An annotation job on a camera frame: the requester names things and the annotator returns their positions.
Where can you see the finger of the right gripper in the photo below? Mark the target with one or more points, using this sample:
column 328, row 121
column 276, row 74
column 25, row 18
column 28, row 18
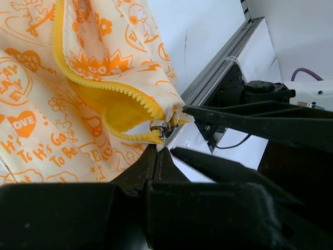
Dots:
column 284, row 123
column 300, row 182

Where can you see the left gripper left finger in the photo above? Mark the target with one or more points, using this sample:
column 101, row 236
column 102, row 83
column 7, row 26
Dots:
column 77, row 215

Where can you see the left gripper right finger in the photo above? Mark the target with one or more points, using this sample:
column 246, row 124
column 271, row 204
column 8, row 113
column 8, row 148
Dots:
column 186, row 210

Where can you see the yellow and patterned jacket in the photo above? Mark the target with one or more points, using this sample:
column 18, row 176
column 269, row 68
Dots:
column 81, row 82

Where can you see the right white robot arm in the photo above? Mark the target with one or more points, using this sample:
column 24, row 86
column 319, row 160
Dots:
column 249, row 149

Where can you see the silver zipper slider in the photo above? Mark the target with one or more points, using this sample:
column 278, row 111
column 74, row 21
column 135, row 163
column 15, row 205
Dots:
column 166, row 128

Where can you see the aluminium frame rail front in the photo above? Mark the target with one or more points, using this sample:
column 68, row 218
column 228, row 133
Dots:
column 208, row 80

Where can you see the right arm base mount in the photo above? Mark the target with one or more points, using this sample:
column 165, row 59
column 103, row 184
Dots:
column 230, row 91

